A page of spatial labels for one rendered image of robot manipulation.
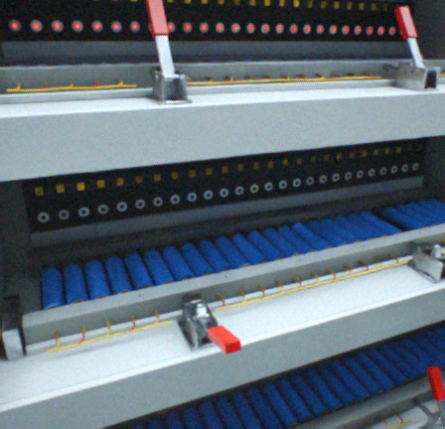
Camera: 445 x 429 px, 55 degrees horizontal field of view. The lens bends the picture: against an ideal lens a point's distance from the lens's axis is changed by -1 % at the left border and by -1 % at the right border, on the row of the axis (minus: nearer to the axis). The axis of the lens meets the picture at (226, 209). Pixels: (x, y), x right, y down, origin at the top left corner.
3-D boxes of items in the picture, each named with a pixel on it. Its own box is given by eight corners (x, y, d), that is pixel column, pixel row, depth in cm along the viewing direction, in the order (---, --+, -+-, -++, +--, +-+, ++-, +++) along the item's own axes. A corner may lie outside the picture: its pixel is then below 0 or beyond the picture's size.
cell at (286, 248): (274, 240, 52) (303, 265, 47) (261, 242, 51) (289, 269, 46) (275, 226, 51) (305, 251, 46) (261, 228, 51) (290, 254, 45)
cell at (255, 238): (259, 243, 51) (287, 269, 46) (245, 245, 51) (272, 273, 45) (260, 229, 51) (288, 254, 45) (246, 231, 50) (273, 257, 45)
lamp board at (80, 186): (422, 175, 64) (429, 141, 62) (30, 233, 44) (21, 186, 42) (417, 173, 65) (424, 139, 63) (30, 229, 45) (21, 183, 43)
